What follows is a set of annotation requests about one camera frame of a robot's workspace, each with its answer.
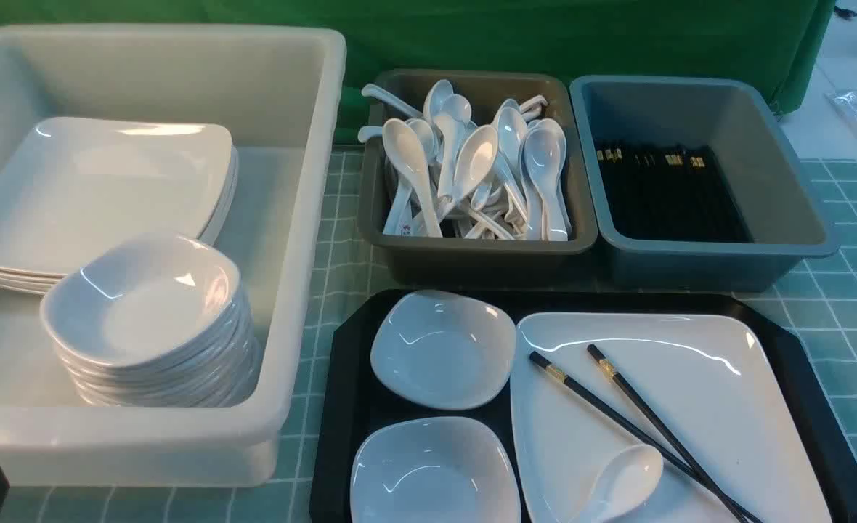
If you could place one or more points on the white bowl tray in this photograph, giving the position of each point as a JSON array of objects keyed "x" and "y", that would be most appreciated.
[
  {"x": 444, "y": 350},
  {"x": 440, "y": 469}
]

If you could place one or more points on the white ceramic soup spoon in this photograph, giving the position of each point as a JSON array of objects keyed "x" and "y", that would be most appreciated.
[{"x": 625, "y": 482}]

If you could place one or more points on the black chopstick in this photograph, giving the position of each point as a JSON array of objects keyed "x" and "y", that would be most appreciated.
[
  {"x": 703, "y": 477},
  {"x": 563, "y": 378}
]

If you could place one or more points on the large white square plate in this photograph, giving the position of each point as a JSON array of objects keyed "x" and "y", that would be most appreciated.
[{"x": 705, "y": 376}]

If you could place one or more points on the stack of white bowls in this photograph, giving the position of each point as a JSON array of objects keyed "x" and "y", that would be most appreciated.
[{"x": 159, "y": 321}]

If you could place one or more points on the stack of white plates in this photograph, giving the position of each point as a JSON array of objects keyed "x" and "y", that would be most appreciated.
[{"x": 76, "y": 187}]

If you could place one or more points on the black serving tray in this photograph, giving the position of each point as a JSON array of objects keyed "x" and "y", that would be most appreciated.
[{"x": 356, "y": 404}]

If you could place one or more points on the brown spoon bin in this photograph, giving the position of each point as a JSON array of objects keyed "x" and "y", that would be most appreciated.
[{"x": 446, "y": 262}]

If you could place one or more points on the large white plastic tub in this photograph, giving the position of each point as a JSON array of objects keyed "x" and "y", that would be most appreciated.
[{"x": 277, "y": 89}]

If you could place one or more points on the white spoon front left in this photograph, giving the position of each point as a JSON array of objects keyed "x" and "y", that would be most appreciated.
[{"x": 409, "y": 148}]

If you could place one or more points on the white spoon centre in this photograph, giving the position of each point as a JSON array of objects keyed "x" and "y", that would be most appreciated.
[{"x": 476, "y": 158}]

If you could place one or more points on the white spoon right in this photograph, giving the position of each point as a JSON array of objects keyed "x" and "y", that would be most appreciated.
[{"x": 543, "y": 155}]

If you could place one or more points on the black chopsticks in bin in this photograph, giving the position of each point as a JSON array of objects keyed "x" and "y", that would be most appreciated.
[{"x": 669, "y": 193}]

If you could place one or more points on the blue-grey chopstick bin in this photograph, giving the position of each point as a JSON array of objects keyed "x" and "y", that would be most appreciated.
[{"x": 777, "y": 203}]

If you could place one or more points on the green backdrop cloth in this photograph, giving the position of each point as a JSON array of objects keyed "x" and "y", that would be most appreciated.
[{"x": 770, "y": 45}]

